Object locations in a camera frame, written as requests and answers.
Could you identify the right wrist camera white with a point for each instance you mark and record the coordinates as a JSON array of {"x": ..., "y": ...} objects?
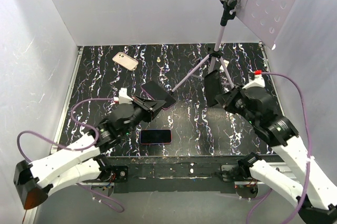
[{"x": 255, "y": 80}]

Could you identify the black smartphone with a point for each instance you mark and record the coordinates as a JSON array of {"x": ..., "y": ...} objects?
[
  {"x": 155, "y": 136},
  {"x": 156, "y": 92}
]

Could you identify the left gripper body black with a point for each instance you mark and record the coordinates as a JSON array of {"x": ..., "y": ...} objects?
[{"x": 146, "y": 112}]

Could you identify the aluminium rail frame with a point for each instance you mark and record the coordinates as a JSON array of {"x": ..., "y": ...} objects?
[{"x": 184, "y": 147}]

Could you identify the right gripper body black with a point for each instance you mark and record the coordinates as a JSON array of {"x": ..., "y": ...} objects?
[{"x": 234, "y": 103}]

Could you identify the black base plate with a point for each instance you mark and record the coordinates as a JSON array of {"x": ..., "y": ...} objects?
[{"x": 173, "y": 173}]

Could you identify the tripod stand silver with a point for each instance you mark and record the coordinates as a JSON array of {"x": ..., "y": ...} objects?
[{"x": 228, "y": 14}]

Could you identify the pink phone case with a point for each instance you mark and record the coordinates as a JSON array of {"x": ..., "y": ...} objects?
[{"x": 125, "y": 61}]

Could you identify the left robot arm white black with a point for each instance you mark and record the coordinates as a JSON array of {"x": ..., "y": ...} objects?
[{"x": 82, "y": 160}]

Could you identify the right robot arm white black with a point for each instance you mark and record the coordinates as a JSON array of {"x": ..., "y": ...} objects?
[{"x": 313, "y": 193}]

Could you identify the black phone case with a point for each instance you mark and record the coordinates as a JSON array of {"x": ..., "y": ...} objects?
[{"x": 212, "y": 87}]

